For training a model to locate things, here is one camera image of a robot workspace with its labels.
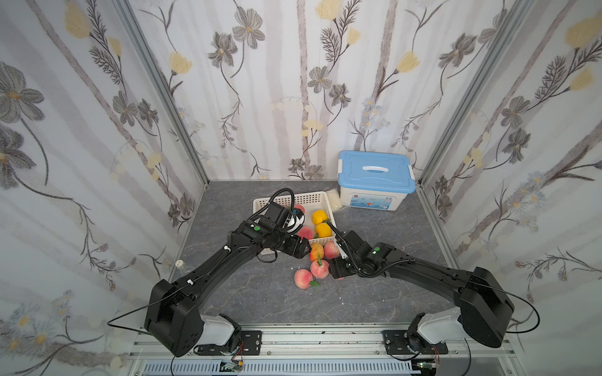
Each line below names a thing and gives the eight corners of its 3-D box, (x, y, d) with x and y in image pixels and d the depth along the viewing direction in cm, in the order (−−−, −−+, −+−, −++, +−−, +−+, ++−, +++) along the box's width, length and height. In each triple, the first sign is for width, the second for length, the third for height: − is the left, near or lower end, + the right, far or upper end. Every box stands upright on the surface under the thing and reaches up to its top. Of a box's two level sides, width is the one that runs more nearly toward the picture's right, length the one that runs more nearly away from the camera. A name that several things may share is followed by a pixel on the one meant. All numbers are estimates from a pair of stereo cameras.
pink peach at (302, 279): (300, 292, 86) (300, 287, 82) (292, 279, 89) (292, 273, 85) (314, 284, 88) (314, 279, 84) (305, 271, 91) (305, 265, 87)
